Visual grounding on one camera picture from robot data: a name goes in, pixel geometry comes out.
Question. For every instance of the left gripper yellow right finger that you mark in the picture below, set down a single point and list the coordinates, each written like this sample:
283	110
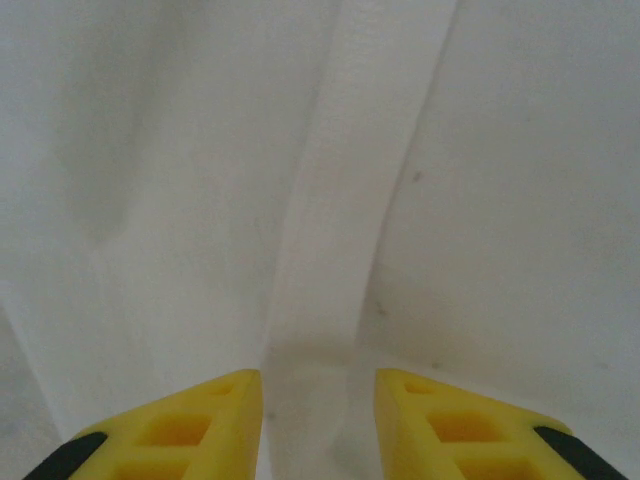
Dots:
450	430

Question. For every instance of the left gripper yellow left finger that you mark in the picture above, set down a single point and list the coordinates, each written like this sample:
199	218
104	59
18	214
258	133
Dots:
200	430

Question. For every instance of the white t-shirt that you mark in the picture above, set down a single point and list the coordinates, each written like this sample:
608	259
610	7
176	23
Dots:
320	175

